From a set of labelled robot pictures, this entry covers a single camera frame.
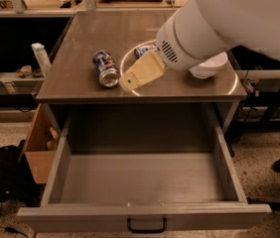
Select black drawer handle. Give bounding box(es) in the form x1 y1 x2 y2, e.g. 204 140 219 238
127 217 168 234

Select brown cardboard box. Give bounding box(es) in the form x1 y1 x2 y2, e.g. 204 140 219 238
23 104 61 184

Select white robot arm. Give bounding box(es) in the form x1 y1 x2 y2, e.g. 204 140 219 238
119 0 280 91

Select blue pepsi can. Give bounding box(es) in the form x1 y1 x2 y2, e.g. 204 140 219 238
92 51 120 87

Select white plastic bottle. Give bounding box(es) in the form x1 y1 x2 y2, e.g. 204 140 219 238
31 43 51 76

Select black backpack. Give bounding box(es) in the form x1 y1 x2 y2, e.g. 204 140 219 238
0 140 40 207

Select blue slim energy drink can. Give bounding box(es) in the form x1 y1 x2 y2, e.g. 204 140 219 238
134 44 157 60

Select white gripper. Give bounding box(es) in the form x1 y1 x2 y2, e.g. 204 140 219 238
118 6 220 93

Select grey metal cabinet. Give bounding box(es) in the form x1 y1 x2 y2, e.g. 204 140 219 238
37 10 246 126

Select grey open top drawer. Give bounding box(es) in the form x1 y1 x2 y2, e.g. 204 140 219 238
17 103 270 232

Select white ceramic bowl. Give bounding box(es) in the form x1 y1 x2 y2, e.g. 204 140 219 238
189 53 228 79

